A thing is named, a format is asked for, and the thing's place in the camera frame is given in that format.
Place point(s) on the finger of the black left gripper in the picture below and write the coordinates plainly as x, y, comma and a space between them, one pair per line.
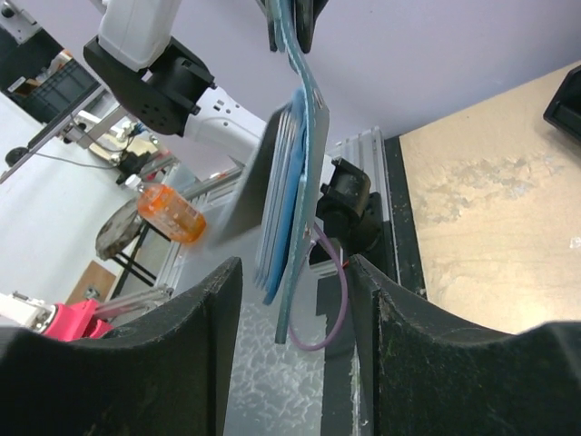
264, 6
306, 13

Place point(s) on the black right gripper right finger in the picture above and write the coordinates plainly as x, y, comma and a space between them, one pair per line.
443, 375

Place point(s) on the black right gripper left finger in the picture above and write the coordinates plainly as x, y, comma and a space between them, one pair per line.
167, 372

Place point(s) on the blue leather card holder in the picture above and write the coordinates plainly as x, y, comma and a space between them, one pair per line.
292, 195

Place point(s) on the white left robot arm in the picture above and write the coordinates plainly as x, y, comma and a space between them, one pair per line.
172, 91

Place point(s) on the pink fixture block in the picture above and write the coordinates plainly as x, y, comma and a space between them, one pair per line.
76, 321

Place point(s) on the orange plastic bottle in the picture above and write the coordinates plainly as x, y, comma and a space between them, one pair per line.
166, 210

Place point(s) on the three-compartment sorting tray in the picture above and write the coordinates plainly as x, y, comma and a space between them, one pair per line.
563, 111

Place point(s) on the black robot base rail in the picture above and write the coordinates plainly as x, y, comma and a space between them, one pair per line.
365, 206

